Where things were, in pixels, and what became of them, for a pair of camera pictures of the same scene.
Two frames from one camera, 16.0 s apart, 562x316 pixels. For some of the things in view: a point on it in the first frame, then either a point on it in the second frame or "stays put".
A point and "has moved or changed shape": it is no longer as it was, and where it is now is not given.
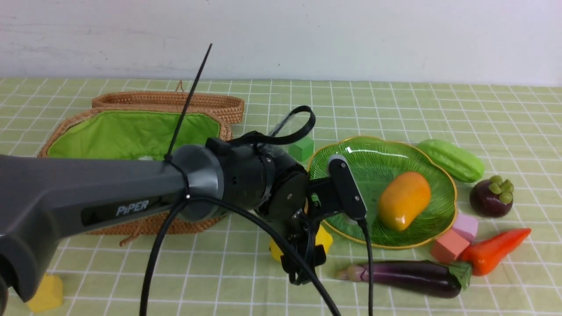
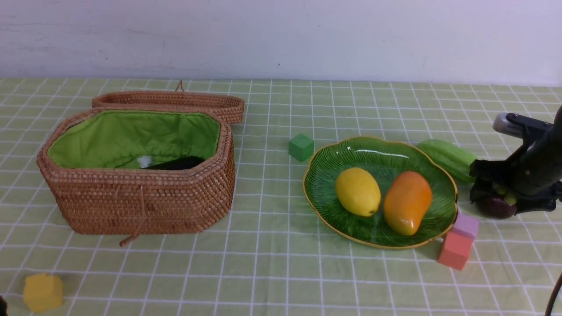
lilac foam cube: x=466 y=226 stays put
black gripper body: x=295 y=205 → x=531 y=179
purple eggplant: x=429 y=278 has moved or changed shape
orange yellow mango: x=403 y=197 stays put
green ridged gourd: x=453 y=160 stays put
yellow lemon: x=322 y=237 → x=358 y=192
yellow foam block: x=50 y=294 stays put
